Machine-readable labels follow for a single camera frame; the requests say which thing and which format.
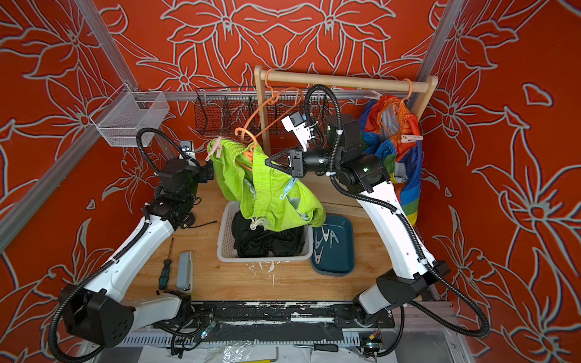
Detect clothespin in tray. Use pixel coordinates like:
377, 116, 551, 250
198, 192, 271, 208
313, 247, 325, 265
319, 226, 331, 242

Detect green handled screwdriver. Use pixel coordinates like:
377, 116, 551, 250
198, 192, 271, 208
158, 237, 174, 291

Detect black shorts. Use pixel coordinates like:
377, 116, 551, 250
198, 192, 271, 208
231, 212, 305, 258

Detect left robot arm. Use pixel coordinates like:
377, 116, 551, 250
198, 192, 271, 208
48, 128, 214, 362

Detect mint clothespin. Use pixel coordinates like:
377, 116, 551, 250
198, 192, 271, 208
279, 178, 298, 201

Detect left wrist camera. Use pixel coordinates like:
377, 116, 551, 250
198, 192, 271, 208
179, 141, 195, 159

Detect black wire wall basket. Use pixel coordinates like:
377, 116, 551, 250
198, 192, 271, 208
193, 87, 333, 136

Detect teal plastic tray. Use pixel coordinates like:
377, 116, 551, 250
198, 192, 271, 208
311, 214, 356, 277

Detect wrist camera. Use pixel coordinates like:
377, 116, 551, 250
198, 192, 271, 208
179, 141, 195, 159
281, 112, 314, 152

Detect orange hanger of green shorts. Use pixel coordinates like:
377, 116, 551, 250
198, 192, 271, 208
235, 127, 258, 172

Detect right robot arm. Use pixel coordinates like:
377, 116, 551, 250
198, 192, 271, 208
266, 107, 490, 337

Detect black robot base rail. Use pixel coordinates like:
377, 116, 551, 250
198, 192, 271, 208
179, 301, 396, 343

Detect rainbow striped shorts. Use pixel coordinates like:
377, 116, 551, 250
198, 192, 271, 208
359, 95, 423, 225

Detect white plastic basket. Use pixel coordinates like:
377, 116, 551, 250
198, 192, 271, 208
216, 201, 314, 263

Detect orange clothes hanger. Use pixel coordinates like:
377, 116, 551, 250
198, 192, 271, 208
243, 66, 304, 136

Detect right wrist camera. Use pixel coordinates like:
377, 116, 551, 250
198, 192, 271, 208
281, 112, 314, 152

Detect wooden clothes rack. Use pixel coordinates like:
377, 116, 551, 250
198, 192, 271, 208
253, 65, 440, 219

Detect lime green shorts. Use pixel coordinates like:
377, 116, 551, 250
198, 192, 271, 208
211, 139, 326, 231

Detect clear acrylic wall bin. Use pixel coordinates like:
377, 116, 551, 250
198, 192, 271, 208
89, 84, 169, 148

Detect grey rectangular block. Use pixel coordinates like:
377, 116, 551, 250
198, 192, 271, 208
176, 250, 193, 293

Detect light green clothespin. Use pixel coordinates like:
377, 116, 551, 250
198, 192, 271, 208
328, 229, 339, 248

